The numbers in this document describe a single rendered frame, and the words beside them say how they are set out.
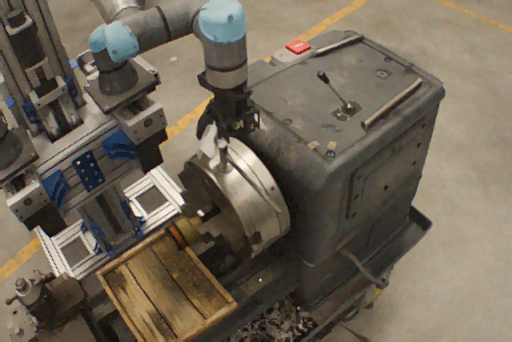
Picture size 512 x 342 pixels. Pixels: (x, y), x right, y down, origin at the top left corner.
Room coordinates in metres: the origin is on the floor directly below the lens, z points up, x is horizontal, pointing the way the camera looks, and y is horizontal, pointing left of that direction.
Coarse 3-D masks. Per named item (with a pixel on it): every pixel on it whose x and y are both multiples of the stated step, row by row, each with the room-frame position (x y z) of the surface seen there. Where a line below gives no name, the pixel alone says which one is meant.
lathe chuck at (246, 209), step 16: (192, 160) 0.78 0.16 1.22; (208, 160) 0.75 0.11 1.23; (240, 160) 0.74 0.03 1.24; (208, 176) 0.71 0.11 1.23; (224, 176) 0.70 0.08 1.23; (240, 176) 0.70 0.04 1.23; (208, 192) 0.73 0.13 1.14; (224, 192) 0.66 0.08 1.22; (240, 192) 0.66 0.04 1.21; (256, 192) 0.66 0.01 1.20; (208, 208) 0.76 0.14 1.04; (224, 208) 0.67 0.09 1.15; (240, 208) 0.63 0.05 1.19; (256, 208) 0.64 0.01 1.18; (240, 224) 0.61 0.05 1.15; (256, 224) 0.61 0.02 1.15; (272, 224) 0.62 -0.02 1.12; (272, 240) 0.62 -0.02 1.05
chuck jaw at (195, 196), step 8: (192, 168) 0.77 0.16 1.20; (184, 176) 0.75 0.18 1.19; (192, 176) 0.76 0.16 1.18; (184, 184) 0.75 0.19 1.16; (192, 184) 0.74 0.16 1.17; (200, 184) 0.75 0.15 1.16; (184, 192) 0.72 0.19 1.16; (192, 192) 0.73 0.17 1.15; (200, 192) 0.73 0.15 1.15; (184, 200) 0.72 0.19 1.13; (192, 200) 0.71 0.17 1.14; (200, 200) 0.72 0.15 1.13; (208, 200) 0.72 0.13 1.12; (184, 208) 0.69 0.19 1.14; (192, 208) 0.70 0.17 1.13; (200, 208) 0.70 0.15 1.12
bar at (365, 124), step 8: (416, 80) 0.93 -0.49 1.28; (408, 88) 0.90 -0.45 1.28; (416, 88) 0.91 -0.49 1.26; (400, 96) 0.87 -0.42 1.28; (384, 104) 0.84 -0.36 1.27; (392, 104) 0.84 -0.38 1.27; (376, 112) 0.81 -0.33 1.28; (384, 112) 0.81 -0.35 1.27; (368, 120) 0.78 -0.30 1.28; (376, 120) 0.79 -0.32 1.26
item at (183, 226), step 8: (184, 216) 0.68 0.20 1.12; (192, 216) 0.68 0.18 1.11; (176, 224) 0.66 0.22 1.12; (184, 224) 0.65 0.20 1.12; (192, 224) 0.65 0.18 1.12; (200, 224) 0.66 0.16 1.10; (168, 232) 0.64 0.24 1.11; (176, 232) 0.63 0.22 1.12; (184, 232) 0.63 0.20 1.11; (192, 232) 0.64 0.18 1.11; (176, 240) 0.62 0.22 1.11; (184, 240) 0.62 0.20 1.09; (192, 240) 0.62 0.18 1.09; (200, 240) 0.63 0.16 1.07; (176, 248) 0.63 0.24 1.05; (184, 248) 0.61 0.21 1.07
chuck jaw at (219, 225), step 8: (216, 216) 0.68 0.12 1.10; (224, 216) 0.67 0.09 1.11; (208, 224) 0.66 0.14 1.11; (216, 224) 0.65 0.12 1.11; (224, 224) 0.65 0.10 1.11; (232, 224) 0.64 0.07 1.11; (200, 232) 0.63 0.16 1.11; (208, 232) 0.63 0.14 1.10; (216, 232) 0.62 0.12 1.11; (224, 232) 0.62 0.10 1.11; (232, 232) 0.62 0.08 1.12; (240, 232) 0.61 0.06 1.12; (256, 232) 0.61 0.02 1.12; (208, 240) 0.62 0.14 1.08; (216, 240) 0.61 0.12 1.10; (224, 240) 0.61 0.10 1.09; (232, 240) 0.59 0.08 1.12; (240, 240) 0.59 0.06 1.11; (248, 240) 0.59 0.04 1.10; (256, 240) 0.60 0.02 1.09; (232, 248) 0.58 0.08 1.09; (240, 248) 0.59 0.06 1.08
